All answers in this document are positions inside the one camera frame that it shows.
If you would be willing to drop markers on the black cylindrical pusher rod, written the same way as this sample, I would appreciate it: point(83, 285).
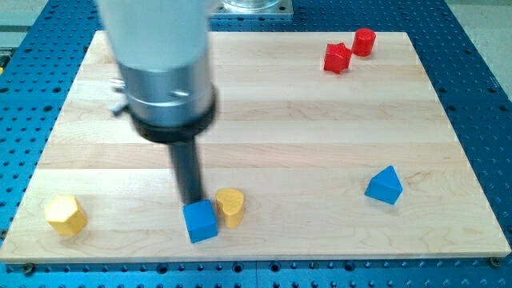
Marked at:
point(187, 170)

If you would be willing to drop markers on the blue cube block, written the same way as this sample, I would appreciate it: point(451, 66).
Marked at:
point(200, 220)

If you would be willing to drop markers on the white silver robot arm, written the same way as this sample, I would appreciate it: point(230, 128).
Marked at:
point(162, 51)

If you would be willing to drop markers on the yellow heart block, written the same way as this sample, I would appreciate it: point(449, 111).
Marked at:
point(231, 206)

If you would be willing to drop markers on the light wooden board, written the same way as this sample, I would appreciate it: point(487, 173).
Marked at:
point(301, 143)

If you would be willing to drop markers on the yellow hexagon block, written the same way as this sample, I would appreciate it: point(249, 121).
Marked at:
point(66, 215)

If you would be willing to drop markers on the blue perforated metal table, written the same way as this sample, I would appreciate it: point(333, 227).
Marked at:
point(39, 76)

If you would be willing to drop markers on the red star block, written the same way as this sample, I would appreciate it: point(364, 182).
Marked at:
point(337, 57)

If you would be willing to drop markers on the blue triangle block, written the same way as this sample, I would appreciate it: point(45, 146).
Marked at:
point(385, 186)

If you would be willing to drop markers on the red cylinder block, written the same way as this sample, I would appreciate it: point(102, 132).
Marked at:
point(363, 42)

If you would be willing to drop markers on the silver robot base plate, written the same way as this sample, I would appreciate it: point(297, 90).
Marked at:
point(248, 9)

